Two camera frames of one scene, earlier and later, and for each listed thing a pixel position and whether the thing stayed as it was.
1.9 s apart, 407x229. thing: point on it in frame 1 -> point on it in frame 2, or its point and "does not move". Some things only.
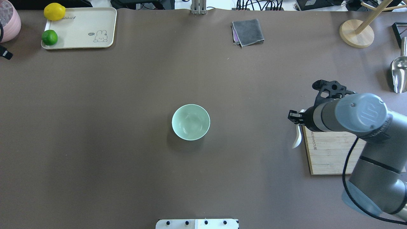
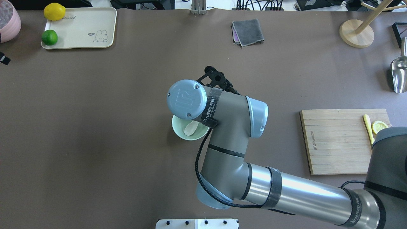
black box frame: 397,34 does not move
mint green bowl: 191,122 does not move
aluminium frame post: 198,7 does not move
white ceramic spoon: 298,137 -> 191,128
